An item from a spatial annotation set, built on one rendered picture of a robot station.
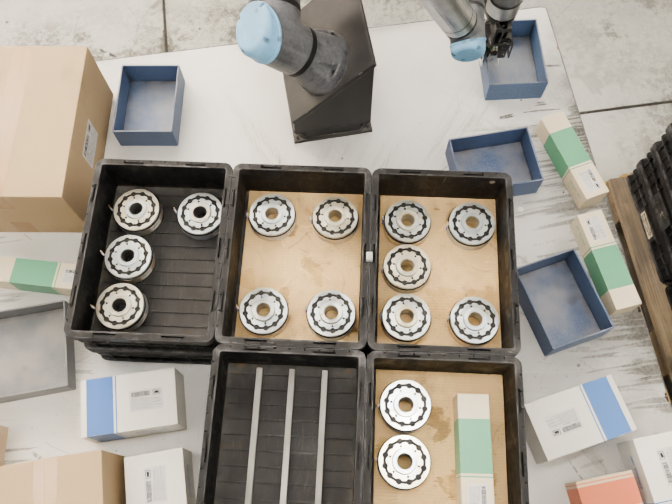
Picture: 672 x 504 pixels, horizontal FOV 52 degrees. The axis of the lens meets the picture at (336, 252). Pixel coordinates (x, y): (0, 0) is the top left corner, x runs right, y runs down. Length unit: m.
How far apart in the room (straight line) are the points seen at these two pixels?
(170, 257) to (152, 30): 1.58
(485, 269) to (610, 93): 1.49
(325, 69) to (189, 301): 0.60
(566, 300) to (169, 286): 0.91
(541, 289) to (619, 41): 1.58
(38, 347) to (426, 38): 1.27
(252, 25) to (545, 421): 1.03
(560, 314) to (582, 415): 0.26
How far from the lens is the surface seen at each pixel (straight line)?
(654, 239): 2.43
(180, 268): 1.55
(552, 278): 1.70
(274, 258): 1.52
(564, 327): 1.67
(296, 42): 1.55
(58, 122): 1.71
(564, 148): 1.79
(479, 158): 1.79
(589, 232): 1.71
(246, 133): 1.82
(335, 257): 1.51
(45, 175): 1.66
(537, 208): 1.77
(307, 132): 1.76
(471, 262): 1.54
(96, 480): 1.47
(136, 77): 1.96
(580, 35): 3.03
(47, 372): 1.71
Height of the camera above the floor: 2.25
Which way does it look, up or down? 69 degrees down
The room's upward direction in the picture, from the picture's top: 2 degrees counter-clockwise
